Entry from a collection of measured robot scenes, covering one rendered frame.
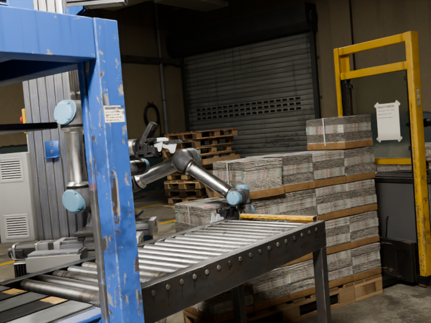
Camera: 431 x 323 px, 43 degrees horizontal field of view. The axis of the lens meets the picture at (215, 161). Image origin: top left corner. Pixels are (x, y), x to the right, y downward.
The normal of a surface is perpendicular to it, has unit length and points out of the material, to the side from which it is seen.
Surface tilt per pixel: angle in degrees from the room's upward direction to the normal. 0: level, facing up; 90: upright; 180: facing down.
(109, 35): 90
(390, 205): 90
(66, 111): 83
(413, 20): 90
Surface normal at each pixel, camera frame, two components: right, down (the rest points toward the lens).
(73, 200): -0.45, 0.22
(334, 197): 0.55, -0.01
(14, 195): -0.04, 0.06
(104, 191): -0.63, 0.09
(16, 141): 0.77, -0.03
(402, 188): -0.83, 0.10
